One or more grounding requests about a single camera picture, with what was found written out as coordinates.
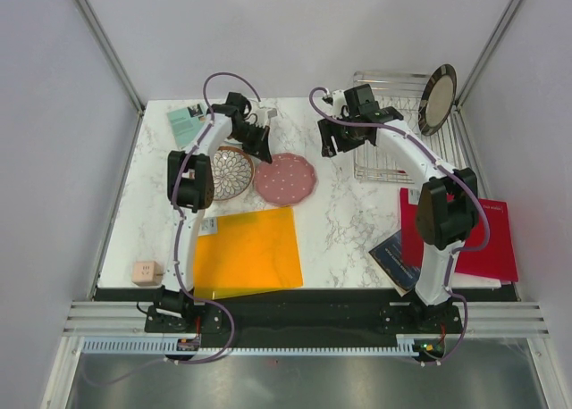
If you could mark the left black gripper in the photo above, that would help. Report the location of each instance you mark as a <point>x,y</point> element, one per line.
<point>260,146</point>

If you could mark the aluminium front rail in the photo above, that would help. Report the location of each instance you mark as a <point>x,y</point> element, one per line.
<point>485,320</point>

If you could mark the orange translucent plastic sheet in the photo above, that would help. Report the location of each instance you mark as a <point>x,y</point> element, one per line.
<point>249,253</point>

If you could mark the metal wire dish rack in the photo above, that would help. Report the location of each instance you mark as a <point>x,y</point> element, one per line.
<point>403,91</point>

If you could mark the white watermelon pattern plate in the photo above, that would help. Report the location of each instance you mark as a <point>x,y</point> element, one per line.
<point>232,141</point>

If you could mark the red translucent plastic sheet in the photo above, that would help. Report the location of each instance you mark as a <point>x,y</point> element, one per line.
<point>412,244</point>

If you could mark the aluminium frame post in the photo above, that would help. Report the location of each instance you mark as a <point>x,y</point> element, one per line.
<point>105,45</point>
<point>498,33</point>

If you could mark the teal book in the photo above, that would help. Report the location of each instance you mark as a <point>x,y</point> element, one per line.
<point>186,123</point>

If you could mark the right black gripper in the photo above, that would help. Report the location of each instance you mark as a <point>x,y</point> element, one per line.
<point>327,129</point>

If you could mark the pink polka dot plate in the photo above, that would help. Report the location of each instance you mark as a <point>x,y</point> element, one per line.
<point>288,180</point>

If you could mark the right aluminium frame post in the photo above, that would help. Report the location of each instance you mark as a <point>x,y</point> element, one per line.
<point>498,33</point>

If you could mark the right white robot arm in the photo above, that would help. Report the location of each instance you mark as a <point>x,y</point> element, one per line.
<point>448,208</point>

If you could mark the left aluminium frame post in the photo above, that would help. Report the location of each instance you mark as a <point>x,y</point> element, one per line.
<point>105,45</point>

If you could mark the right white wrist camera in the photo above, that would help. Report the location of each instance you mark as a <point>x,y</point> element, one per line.
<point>335,99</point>

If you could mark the pink cube power socket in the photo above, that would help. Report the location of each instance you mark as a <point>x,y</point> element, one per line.
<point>147,274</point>

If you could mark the brown rim floral plate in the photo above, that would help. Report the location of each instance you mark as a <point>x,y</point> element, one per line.
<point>233,171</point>

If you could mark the dark rim beige plate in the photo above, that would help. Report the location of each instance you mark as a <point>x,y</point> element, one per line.
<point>437,100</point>

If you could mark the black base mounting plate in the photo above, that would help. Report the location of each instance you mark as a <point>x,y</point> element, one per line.
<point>315,317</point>

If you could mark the dark blue book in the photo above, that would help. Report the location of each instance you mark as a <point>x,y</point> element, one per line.
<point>388,256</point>

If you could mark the white slotted cable duct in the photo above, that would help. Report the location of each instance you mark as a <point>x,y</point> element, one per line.
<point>173,345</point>

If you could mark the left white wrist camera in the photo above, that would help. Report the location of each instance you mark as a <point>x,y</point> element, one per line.
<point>261,117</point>

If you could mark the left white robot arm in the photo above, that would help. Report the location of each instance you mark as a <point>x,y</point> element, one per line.
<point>190,177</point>

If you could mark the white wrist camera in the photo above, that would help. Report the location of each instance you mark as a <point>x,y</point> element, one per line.
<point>261,117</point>
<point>335,99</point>

